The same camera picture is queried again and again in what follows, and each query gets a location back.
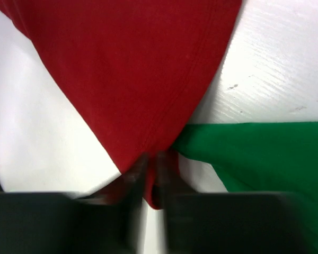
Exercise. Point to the green t-shirt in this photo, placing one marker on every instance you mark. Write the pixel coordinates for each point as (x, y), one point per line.
(261, 157)

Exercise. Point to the red t-shirt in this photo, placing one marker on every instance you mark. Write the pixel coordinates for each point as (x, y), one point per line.
(86, 87)

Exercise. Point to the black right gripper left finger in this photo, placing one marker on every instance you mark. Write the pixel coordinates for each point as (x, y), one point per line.
(106, 221)

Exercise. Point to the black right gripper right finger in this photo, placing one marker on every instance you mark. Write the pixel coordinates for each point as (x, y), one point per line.
(242, 222)

